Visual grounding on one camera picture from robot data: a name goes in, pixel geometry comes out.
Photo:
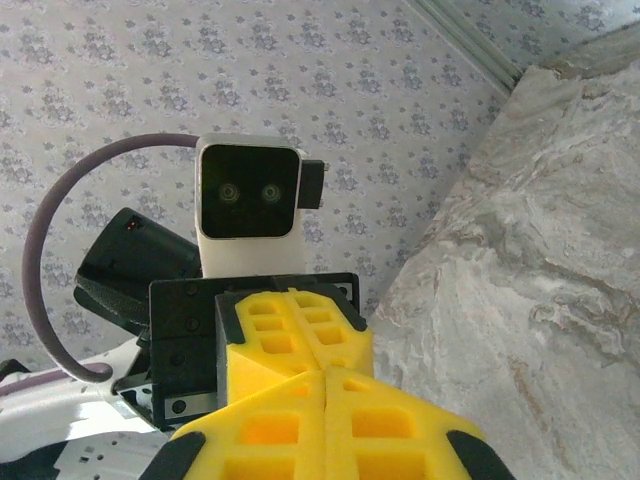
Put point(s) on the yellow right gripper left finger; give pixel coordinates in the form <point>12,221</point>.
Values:
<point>270,440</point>

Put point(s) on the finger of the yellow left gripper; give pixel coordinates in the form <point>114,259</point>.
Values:
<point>260,365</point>
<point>345,345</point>

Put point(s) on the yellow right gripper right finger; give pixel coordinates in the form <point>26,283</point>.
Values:
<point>400,440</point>

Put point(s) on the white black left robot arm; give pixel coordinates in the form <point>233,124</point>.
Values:
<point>40,405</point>

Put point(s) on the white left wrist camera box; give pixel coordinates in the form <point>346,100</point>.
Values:
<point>250,250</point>

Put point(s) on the aluminium frame post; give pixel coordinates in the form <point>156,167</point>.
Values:
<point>470,42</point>

